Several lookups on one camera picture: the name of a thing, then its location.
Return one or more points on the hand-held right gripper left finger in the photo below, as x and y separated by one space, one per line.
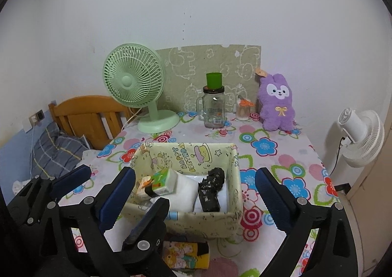
118 200

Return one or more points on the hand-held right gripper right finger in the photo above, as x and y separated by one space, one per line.
272 200

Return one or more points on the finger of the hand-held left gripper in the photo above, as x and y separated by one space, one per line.
75 177
150 225

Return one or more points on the white blue small packet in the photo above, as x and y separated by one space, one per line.
175 215

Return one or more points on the green printed tissue pack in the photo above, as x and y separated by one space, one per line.
159 183

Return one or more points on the white towel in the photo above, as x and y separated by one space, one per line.
186 188

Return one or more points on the yellow cartoon fabric storage box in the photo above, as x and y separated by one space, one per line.
211 225

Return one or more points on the black socks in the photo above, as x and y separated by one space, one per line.
209 191

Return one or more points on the grey plaid pillow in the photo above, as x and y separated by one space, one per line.
58 148

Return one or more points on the cartoon printed packet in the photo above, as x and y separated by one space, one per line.
183 254

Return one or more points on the floral tablecloth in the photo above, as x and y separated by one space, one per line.
275 148

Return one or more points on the crumpled grey white cloth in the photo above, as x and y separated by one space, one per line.
18 187

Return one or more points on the wooden bed headboard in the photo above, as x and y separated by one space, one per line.
82 111

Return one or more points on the small cotton swab jar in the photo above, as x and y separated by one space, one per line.
244 110

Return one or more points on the purple plush bunny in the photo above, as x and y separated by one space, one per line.
277 102

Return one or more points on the glass mug jar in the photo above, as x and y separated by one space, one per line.
214 108

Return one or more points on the green desk fan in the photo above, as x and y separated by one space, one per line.
128 81

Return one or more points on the white standing fan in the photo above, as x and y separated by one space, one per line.
364 139

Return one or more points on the green plastic cup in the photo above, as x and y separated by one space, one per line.
214 81

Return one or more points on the green patterned board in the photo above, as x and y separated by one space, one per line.
196 62

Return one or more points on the wall socket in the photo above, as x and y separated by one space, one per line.
34 119

